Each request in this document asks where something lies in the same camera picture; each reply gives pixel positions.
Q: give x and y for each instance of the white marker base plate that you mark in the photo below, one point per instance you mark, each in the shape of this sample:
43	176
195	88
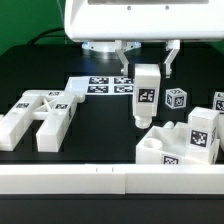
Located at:
99	85

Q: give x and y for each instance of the white chair back frame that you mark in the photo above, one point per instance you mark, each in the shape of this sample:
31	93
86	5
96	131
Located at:
54	108

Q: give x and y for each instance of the white chair seat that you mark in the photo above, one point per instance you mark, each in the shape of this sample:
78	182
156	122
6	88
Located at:
167	145

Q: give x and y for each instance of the white front rail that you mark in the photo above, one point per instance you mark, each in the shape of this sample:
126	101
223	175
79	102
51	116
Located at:
111	179

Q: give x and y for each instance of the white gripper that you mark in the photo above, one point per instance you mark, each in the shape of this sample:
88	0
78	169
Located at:
144	20

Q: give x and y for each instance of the white tagged block right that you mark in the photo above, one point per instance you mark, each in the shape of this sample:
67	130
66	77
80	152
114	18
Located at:
218	102

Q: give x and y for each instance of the white tagged cube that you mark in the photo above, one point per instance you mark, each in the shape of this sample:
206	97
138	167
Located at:
175	98

